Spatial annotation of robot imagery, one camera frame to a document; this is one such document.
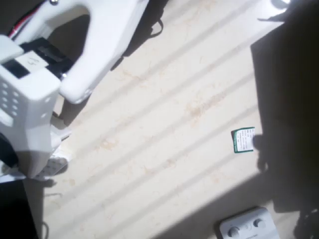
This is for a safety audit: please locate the black flat object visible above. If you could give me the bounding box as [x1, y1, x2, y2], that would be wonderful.
[0, 179, 39, 239]

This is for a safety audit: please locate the green bordered paper label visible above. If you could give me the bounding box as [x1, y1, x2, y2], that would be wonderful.
[231, 126, 256, 153]

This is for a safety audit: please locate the white device with round knobs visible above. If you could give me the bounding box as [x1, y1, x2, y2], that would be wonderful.
[214, 206, 280, 239]

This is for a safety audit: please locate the red white black servo cable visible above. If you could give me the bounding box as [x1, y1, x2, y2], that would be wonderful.
[7, 0, 48, 39]

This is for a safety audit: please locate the black tangled cable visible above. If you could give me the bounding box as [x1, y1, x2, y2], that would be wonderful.
[294, 208, 319, 239]

